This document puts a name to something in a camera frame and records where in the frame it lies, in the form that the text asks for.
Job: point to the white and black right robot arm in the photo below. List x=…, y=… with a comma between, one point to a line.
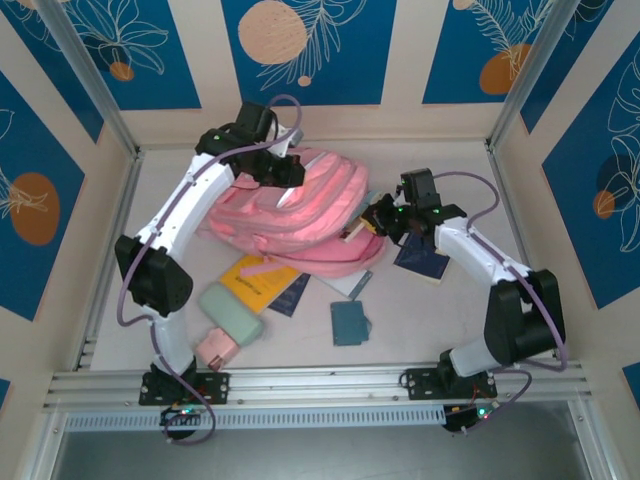
x=470, y=250

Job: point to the navy book with QR code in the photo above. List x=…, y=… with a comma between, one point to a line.
x=292, y=300

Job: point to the aluminium frame post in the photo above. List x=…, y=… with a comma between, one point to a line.
x=92, y=75
x=524, y=75

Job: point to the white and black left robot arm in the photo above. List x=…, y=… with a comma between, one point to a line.
x=185, y=200

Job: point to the teal notebook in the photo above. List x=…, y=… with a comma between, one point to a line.
x=350, y=322

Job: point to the beige and black book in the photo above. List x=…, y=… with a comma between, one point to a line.
x=352, y=235

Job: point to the black controller board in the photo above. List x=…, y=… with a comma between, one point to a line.
x=465, y=417
x=177, y=414

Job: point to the aluminium lower frame bar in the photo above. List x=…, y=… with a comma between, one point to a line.
x=42, y=450
x=592, y=440

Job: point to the pink backpack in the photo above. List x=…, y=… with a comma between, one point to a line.
x=310, y=210

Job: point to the aluminium side rail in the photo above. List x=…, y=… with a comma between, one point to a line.
x=123, y=200
x=507, y=195

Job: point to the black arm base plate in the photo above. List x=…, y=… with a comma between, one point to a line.
x=220, y=387
x=420, y=385

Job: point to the white book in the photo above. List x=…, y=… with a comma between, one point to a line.
x=345, y=286

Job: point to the navy book with yellow label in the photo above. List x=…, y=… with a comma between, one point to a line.
x=420, y=265

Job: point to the aluminium front rail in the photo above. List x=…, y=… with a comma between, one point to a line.
x=320, y=385

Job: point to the small pink pouch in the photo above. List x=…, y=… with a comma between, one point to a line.
x=215, y=347

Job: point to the green pencil case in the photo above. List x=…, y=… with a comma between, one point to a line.
x=230, y=315

